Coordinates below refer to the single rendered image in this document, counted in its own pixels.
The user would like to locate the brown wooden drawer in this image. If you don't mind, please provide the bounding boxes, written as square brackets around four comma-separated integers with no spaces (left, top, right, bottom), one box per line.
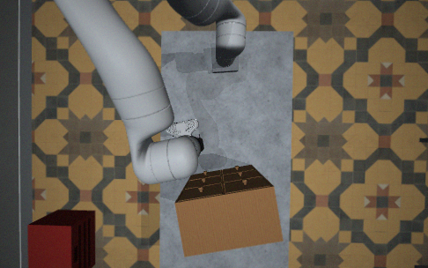
[185,176,222,190]
[178,184,223,202]
[223,165,254,175]
[225,177,270,194]
[223,170,260,182]
[190,170,221,181]

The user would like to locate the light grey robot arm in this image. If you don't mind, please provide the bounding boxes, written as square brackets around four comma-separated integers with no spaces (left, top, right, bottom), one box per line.
[54,0,247,184]

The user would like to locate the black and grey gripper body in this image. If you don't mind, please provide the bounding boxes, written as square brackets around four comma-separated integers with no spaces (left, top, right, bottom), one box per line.
[165,119,204,157]

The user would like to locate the brown wooden chest of drawers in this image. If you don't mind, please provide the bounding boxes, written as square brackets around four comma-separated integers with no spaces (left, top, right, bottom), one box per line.
[175,165,284,257]

